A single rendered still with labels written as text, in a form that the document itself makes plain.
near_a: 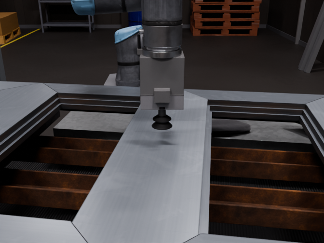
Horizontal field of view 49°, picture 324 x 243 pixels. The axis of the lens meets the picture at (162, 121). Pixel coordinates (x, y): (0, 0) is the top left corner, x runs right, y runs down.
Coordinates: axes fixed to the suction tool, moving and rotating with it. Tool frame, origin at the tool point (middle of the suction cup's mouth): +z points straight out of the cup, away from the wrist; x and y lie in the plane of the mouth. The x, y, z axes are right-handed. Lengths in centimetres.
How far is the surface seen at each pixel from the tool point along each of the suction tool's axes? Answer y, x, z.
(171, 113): 2.6, 15.7, 3.4
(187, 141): 5.3, -0.4, 3.4
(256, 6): 193, 672, 32
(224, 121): 22, 47, 18
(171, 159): 1.8, -8.4, 3.4
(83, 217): -11.6, -25.5, 3.5
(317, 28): 199, 389, 34
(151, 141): -2.3, -0.2, 3.4
